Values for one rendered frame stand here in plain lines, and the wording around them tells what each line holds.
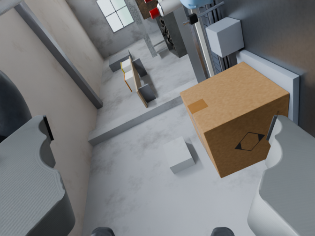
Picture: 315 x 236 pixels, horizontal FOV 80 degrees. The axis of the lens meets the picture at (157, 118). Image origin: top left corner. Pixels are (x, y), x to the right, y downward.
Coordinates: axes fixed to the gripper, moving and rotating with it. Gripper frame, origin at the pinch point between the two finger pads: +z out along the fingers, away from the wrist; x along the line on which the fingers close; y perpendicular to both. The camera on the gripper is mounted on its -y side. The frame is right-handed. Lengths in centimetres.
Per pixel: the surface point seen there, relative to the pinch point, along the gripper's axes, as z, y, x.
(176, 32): 319, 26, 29
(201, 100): 50, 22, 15
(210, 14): 75, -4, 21
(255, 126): 40, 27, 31
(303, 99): 38, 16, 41
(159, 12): 76, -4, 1
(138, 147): 248, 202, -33
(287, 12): 40, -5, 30
